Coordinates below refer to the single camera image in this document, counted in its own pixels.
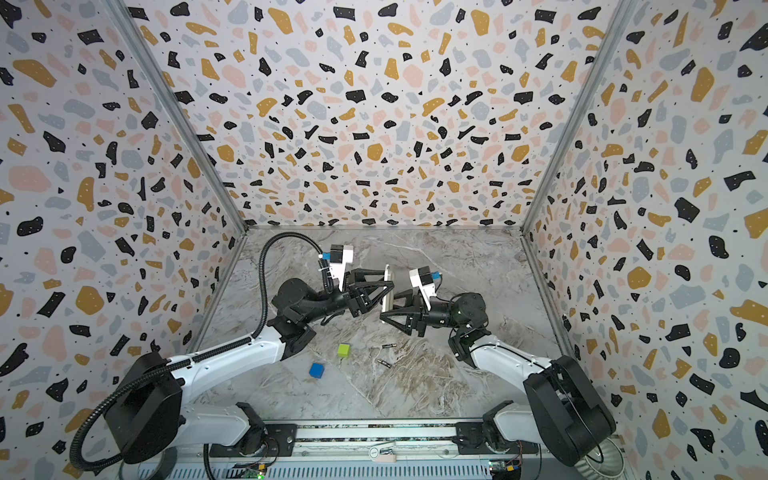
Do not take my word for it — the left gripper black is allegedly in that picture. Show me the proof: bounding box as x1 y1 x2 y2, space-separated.
300 271 390 327

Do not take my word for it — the white remote control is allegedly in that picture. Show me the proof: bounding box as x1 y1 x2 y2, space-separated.
382 264 394 312

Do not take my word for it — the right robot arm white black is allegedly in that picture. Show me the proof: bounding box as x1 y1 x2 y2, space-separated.
380 289 616 466

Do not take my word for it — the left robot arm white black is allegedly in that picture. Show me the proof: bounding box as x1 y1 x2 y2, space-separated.
105 267 394 464

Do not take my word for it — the green cube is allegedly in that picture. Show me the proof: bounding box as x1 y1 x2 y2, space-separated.
337 344 351 358

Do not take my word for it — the blue cube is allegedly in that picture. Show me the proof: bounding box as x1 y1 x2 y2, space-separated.
309 363 325 379

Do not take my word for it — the grey ribbed fan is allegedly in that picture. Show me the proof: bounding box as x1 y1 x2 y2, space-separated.
575 436 626 480

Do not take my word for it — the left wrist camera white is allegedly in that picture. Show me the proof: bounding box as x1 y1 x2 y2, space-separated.
318 244 354 292

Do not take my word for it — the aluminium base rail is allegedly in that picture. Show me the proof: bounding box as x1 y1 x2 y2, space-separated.
119 416 625 480

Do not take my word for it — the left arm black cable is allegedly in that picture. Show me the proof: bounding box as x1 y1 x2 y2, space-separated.
68 232 328 472

